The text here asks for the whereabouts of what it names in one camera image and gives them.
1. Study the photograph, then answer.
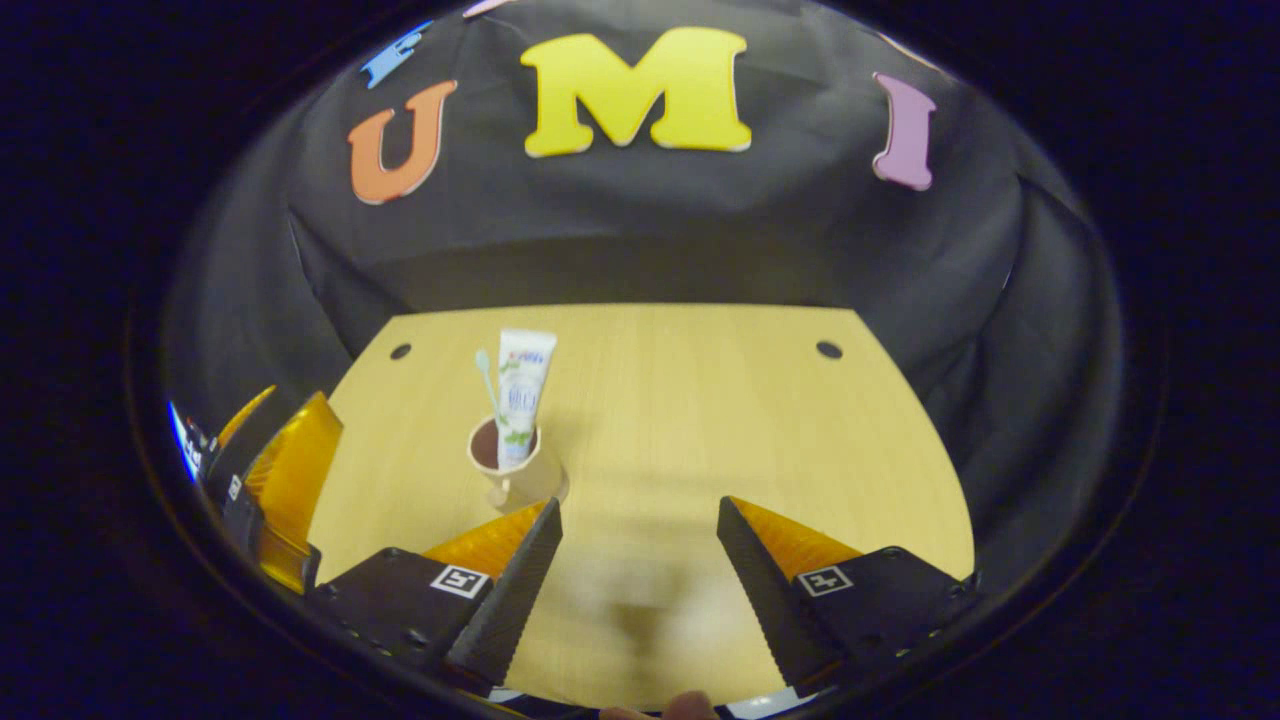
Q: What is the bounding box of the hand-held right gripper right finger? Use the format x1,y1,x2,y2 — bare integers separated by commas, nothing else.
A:
716,495,981,698

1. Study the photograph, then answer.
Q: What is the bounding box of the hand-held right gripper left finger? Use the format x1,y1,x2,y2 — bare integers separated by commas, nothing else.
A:
305,497,564,698

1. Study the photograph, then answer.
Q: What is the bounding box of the beige cup with handle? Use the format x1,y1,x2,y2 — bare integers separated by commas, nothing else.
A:
467,415,549,513

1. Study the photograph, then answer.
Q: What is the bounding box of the white toothpaste tube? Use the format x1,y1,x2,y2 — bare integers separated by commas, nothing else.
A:
496,329,558,471

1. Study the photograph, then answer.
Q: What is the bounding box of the wooden desktop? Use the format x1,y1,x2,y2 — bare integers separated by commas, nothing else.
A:
308,303,976,713

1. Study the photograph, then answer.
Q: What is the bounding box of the black backdrop cloth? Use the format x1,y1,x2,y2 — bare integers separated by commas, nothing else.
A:
160,0,1126,591

